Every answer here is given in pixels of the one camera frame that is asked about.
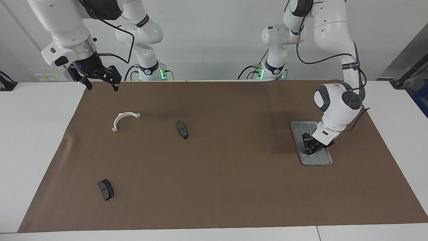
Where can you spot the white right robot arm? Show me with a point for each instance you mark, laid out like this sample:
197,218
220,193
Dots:
63,20

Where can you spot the white curved plastic bracket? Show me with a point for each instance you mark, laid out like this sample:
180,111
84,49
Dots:
117,121

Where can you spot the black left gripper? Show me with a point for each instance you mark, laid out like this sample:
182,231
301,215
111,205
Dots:
322,144

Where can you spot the silver metal tray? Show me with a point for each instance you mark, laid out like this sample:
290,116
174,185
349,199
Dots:
299,129

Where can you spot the black clamp mount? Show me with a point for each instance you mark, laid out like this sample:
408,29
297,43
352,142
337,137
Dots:
6,85

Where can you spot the dark grey brake pad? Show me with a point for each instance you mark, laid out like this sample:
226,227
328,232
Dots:
106,190
182,130

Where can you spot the blue crate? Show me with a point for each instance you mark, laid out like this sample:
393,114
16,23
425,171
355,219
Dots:
422,100

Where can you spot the black stand pole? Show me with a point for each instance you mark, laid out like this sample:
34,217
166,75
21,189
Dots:
406,76

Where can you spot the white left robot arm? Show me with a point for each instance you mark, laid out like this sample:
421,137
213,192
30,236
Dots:
337,103

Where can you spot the brown table mat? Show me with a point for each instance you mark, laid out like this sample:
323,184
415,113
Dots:
214,187

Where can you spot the grey partition panel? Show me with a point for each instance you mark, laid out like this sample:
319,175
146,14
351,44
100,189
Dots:
411,50

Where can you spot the white yellow-labelled socket box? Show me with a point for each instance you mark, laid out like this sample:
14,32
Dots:
50,77

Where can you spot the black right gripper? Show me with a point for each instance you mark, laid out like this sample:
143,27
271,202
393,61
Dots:
92,67

